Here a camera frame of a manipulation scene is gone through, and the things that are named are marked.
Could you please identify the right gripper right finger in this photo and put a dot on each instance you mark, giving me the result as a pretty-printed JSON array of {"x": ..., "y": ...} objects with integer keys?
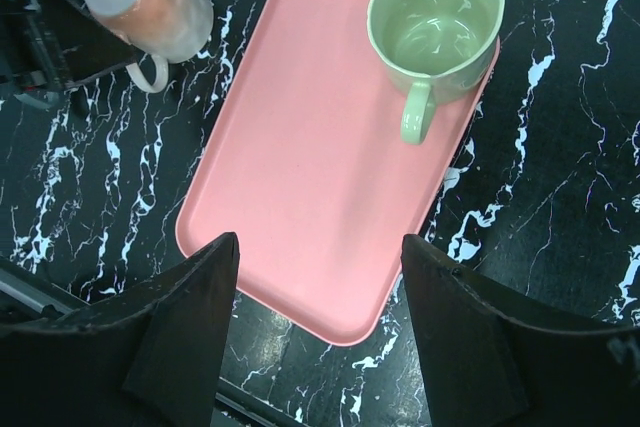
[{"x": 491, "y": 356}]

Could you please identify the pink and white mug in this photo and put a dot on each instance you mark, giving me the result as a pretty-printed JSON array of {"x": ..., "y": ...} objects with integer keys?
[{"x": 170, "y": 31}]

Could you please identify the sage green mug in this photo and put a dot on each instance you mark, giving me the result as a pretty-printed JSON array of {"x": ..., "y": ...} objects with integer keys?
[{"x": 434, "y": 51}]

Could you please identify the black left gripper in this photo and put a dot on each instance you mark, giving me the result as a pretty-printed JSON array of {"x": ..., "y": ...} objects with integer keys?
[{"x": 49, "y": 47}]

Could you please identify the pink plastic tray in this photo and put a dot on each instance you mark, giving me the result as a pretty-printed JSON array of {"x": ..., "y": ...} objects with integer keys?
[{"x": 307, "y": 166}]

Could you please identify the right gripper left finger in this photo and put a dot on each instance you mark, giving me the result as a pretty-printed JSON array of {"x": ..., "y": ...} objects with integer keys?
[{"x": 149, "y": 356}]

